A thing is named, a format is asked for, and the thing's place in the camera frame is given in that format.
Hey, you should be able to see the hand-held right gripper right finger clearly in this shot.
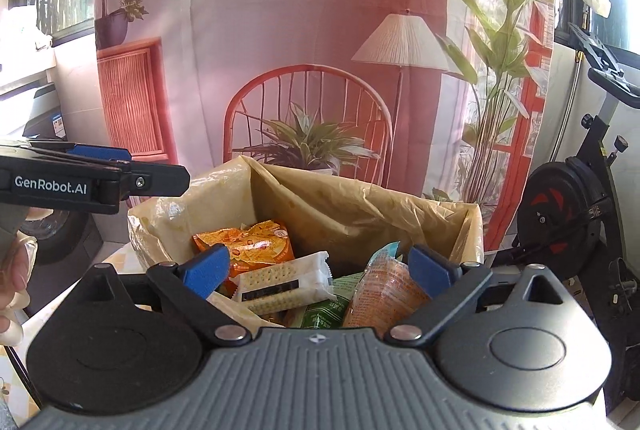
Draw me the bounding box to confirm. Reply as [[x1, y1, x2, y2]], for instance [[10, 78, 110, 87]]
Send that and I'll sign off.
[[382, 245, 578, 348]]

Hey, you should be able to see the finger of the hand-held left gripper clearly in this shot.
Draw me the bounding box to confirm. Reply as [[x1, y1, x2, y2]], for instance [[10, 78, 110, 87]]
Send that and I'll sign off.
[[119, 163, 191, 199], [67, 143, 134, 167]]

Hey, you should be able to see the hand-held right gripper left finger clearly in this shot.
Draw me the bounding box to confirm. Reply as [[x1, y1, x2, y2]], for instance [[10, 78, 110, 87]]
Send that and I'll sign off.
[[64, 244, 257, 345]]

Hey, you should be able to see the orange translucent snack packet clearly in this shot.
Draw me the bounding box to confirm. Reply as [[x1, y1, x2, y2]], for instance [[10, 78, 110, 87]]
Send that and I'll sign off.
[[342, 244, 435, 337]]

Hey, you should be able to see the orange yellow printed snack packet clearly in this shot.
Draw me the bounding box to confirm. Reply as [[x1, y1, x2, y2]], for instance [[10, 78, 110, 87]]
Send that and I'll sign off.
[[192, 220, 297, 297]]

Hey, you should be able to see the clear cracker packet black label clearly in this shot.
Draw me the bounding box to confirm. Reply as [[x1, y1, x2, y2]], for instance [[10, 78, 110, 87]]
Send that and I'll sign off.
[[232, 251, 335, 317]]

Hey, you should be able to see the cardboard box with plastic liner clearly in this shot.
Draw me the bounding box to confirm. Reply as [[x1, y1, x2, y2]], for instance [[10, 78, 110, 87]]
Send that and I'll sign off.
[[127, 155, 485, 327]]

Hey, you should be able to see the green snack packet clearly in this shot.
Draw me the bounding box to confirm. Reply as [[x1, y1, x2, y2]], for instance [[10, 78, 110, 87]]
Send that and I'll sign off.
[[300, 273, 366, 330]]

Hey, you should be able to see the person's left hand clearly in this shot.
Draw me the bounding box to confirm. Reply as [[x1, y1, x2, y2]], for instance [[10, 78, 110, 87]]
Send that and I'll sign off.
[[0, 234, 39, 347]]

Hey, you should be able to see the checkered flower tablecloth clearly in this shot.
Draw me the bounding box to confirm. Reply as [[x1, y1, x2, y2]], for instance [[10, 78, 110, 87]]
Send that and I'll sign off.
[[0, 244, 151, 413]]

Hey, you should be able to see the black exercise bike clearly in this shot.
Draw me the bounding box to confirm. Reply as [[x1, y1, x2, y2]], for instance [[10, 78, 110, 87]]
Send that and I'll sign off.
[[492, 23, 640, 411]]

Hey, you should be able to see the printed room backdrop cloth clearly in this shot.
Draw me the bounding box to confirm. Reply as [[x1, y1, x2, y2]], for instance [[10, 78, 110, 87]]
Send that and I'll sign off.
[[92, 0, 557, 252]]

